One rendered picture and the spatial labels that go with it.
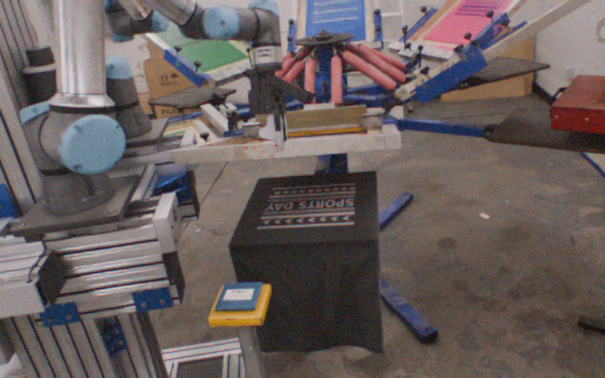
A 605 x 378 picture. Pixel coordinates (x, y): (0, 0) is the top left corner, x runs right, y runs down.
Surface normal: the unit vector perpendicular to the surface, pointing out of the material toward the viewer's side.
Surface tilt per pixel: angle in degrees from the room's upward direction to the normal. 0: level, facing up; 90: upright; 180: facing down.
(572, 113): 90
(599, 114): 91
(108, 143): 98
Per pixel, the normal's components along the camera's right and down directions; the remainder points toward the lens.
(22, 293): 0.10, 0.41
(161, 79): -0.19, 0.44
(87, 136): 0.69, 0.35
